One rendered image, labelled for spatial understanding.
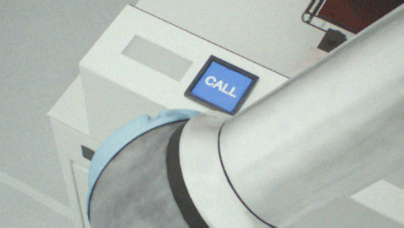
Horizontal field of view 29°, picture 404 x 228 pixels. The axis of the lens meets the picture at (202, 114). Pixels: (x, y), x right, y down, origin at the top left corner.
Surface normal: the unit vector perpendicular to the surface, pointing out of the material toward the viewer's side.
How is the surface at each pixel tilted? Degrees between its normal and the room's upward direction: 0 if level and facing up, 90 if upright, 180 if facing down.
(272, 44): 0
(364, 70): 47
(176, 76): 0
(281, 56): 0
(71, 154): 90
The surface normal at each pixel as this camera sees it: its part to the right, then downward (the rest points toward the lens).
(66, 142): -0.49, 0.72
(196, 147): -0.03, -0.66
